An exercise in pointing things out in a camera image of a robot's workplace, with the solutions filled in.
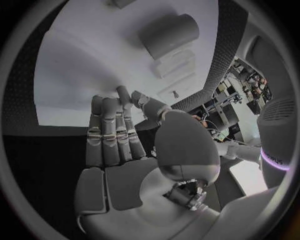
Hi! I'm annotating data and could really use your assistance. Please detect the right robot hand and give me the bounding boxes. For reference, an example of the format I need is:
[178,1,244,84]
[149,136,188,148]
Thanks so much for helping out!
[73,90,222,240]

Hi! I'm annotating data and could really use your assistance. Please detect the white cable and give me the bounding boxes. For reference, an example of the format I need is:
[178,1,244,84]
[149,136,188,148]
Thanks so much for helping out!
[203,118,258,147]

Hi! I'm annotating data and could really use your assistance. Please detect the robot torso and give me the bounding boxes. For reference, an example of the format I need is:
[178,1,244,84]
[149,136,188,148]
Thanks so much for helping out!
[256,97,297,189]

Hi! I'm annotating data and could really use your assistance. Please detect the workshop desk with equipment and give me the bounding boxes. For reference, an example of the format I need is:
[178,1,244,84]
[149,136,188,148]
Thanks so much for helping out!
[186,89,250,145]

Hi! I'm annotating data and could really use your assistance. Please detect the large grey cylinder block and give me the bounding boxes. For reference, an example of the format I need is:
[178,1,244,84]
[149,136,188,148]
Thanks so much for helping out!
[137,13,200,60]

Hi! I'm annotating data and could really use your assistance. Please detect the white task board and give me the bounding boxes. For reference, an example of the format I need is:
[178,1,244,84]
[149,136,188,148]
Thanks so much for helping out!
[33,0,220,127]

